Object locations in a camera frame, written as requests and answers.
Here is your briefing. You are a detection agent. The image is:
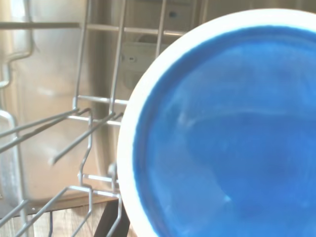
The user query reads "blue ceramic mug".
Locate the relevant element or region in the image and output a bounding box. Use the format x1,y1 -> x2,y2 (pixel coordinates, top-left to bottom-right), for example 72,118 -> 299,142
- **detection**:
117,8 -> 316,237

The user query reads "stainless steel dishwasher tub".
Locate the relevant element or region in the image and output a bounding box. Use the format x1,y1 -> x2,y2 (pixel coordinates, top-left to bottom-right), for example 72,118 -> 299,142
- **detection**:
0,0 -> 210,205

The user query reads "grey wire dishwasher rack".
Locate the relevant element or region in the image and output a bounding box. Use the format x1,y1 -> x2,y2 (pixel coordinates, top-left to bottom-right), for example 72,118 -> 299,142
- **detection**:
0,0 -> 193,237

